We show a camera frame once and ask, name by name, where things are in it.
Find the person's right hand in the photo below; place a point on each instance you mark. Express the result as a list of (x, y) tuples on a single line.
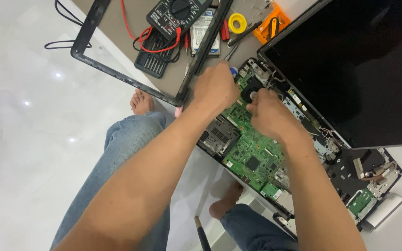
[(274, 116)]

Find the person's left hand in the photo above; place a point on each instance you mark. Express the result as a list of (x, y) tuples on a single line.
[(215, 89)]

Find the person's left fingers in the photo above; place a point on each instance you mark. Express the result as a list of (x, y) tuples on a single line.
[(229, 71)]

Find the blue and white small bottle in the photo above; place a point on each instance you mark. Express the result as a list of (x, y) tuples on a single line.
[(234, 71)]

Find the black laptop cooling fan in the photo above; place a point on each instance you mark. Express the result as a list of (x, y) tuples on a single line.
[(247, 89)]

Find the black pen shaped tool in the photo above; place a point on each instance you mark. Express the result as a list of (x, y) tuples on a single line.
[(244, 34)]

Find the silver laptop hard drive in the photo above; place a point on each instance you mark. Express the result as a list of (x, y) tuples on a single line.
[(201, 35)]

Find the yellow tape roll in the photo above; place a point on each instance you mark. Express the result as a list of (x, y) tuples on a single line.
[(231, 23)]

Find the orange plastic tool tray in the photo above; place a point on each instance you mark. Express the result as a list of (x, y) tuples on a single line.
[(262, 35)]

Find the small red screwdriver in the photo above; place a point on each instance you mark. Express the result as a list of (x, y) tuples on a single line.
[(186, 43)]

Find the black and yellow tool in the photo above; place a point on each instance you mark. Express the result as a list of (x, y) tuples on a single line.
[(273, 27)]

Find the red multimeter probe lead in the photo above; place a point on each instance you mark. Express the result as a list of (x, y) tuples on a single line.
[(178, 35)]

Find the pink plastic pry tool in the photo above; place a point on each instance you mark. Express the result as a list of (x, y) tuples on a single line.
[(178, 111)]

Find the black card slot cage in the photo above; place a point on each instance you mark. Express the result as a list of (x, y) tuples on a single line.
[(218, 136)]

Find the black screwdriver bit case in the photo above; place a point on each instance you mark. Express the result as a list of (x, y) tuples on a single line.
[(152, 63)]

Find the green laptop motherboard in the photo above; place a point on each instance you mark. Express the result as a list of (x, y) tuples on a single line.
[(253, 150)]

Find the black digital multimeter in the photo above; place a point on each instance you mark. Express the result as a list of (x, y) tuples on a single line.
[(168, 15)]

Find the person's left foot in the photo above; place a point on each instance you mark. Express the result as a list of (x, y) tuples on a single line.
[(141, 101)]

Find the person's foot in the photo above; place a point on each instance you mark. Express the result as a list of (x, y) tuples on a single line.
[(141, 101), (226, 204)]

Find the black laptop screen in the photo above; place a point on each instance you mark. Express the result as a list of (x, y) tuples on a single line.
[(344, 69)]

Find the person's blue jeans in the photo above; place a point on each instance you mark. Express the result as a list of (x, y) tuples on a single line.
[(127, 136)]

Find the person's right foot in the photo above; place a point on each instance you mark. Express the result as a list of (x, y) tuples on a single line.
[(226, 204)]

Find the opened black laptop base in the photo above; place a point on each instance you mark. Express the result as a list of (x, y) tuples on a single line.
[(347, 174)]

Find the small green daughter board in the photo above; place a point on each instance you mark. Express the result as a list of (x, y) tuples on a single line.
[(360, 202)]

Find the white cylindrical laptop battery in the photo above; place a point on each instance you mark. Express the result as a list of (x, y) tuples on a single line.
[(384, 211)]

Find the grey metal bracket plate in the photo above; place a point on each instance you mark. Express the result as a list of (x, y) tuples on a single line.
[(253, 8)]

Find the black plastic screen bezel frame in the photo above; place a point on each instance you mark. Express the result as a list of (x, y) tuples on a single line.
[(82, 38)]

